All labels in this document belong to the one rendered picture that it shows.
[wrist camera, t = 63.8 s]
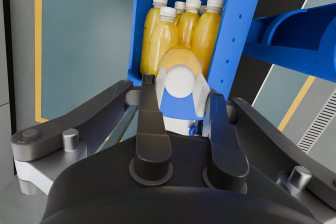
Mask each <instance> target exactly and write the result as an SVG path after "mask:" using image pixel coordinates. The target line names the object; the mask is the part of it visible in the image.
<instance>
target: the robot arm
mask: <svg viewBox="0 0 336 224"><path fill-rule="evenodd" d="M166 74H167V67H162V68H161V69H160V71H159V73H158V76H157V78H156V75H154V74H151V73H143V74H142V80H141V85H139V86H135V85H134V82H133V81H131V80H128V79H124V80H120V81H118V82H117V83H115V84H113V85H112V86H110V87H108V88H107V89H105V90H104V91H102V92H100V93H99V94H97V95H96V96H94V97H92V98H91V99H89V100H88V101H86V102H84V103H83V104H81V105H79V106H78V107H76V108H75V109H73V110H71V111H70V112H68V113H67V114H65V115H63V116H60V117H57V118H54V119H51V120H48V121H45V122H43V123H40V124H37V125H34V126H31V127H28V128H25V129H23V130H20V131H18V132H16V133H15V134H14V135H12V136H11V138H10V143H11V148H12V153H13V157H14V162H15V167H16V171H17V176H18V180H19V185H20V189H21V191H22V193H24V194H26V195H36V194H39V193H42V192H44V193H45V194H46V195H47V202H46V208H45V211H44V214H43V217H42V219H41V221H40V223H39V224H336V173H335V172H333V171H332V170H330V169H329V168H327V167H326V166H324V165H322V164H321V163H319V162H318V161H316V160H315V159H313V158H312V157H310V156H309V155H307V154H306V153H305V152H304V151H303V150H302V149H300V148H299V147H298V146H297V145H296V144H295V143H293V142H292V141H291V140H290V139H289V138H288V137H287V136H285V135H284V134H283V133H282V132H281V131H280V130H279V129H277V128H276V127H275V126H274V125H273V124H272V123H271V122H269V121H268V120H267V119H266V118H265V117H264V116H263V115H261V114H260V113H259V112H258V111H257V110H256V109H255V108H253V107H252V106H251V105H250V104H249V103H248V102H247V101H245V100H243V99H242V98H239V97H233V98H232V100H231V101H228V100H225V97H224V95H223V94H221V93H219V92H217V91H216V90H215V89H214V88H211V87H209V86H208V84H207V82H206V80H205V78H204V76H203V74H202V73H199V72H198V73H196V77H195V87H194V90H193V91H192V96H193V101H194V107H195V113H196V115H197V117H203V116H204V119H203V131H202V136H200V135H182V134H179V133H176V132H173V131H170V130H166V128H165V123H164V118H163V113H162V111H159V109H160V105H161V101H162V96H163V92H164V87H165V79H166ZM132 105H139V110H138V120H137V131H136V135H135V136H132V137H130V138H128V139H126V140H124V141H121V142H119V143H117V144H115V145H113V146H110V147H108V148H106V149H104V150H102V151H99V152H97V153H95V152H96V151H97V150H98V148H99V147H100V146H101V145H102V143H103V142H104V141H105V140H106V139H107V137H108V136H109V135H110V134H111V132H112V131H113V130H114V129H115V128H116V126H117V125H118V124H119V123H120V121H121V120H122V119H123V118H124V117H125V115H126V114H127V113H128V112H129V110H130V109H131V108H132ZM204 114H205V115H204Z"/></svg>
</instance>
